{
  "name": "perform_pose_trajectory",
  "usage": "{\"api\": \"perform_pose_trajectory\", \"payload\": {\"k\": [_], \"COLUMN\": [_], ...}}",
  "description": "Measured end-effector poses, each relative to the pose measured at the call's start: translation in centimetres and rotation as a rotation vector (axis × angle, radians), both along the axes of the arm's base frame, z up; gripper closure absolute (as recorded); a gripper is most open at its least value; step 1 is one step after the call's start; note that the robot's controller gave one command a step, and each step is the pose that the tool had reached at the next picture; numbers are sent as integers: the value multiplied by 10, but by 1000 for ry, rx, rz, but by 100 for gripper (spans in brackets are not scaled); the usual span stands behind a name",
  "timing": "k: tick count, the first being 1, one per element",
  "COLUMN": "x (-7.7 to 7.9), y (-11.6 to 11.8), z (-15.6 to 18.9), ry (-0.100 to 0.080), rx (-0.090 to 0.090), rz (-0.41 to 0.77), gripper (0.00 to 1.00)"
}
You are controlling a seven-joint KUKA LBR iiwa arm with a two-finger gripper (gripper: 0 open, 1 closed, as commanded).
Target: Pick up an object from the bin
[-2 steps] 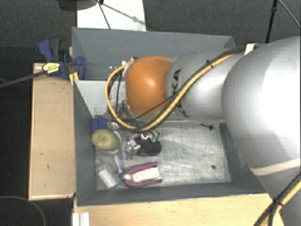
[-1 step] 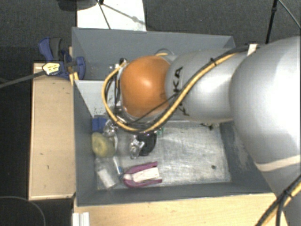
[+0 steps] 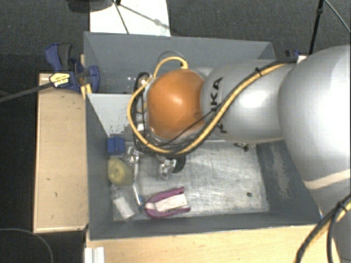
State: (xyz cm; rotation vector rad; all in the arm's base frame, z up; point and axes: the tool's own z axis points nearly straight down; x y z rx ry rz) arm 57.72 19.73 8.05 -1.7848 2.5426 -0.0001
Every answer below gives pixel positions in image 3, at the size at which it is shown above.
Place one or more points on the purple and white stapler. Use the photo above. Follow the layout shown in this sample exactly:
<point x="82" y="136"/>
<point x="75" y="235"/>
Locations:
<point x="168" y="205"/>

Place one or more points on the clear glass thing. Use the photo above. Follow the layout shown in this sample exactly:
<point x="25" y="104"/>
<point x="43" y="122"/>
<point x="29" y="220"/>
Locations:
<point x="132" y="155"/>

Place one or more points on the yellow-green round sponge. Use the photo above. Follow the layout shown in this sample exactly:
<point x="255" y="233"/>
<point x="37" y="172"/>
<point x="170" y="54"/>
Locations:
<point x="119" y="172"/>

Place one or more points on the grey metal bin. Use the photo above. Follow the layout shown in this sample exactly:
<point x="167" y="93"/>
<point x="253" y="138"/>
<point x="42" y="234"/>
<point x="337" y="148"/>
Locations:
<point x="219" y="174"/>

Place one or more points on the blue ridged block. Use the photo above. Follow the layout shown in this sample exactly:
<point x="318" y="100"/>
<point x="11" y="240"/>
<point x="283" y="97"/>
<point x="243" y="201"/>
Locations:
<point x="116" y="145"/>

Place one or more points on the clear plastic bottle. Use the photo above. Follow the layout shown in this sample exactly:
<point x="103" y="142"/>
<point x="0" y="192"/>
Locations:
<point x="123" y="203"/>

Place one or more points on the pale wood board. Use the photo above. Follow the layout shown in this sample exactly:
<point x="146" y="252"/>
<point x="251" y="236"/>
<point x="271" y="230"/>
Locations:
<point x="60" y="157"/>

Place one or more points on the black cylinder on white bracket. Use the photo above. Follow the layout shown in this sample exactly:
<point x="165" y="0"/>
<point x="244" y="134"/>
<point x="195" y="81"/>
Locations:
<point x="180" y="164"/>

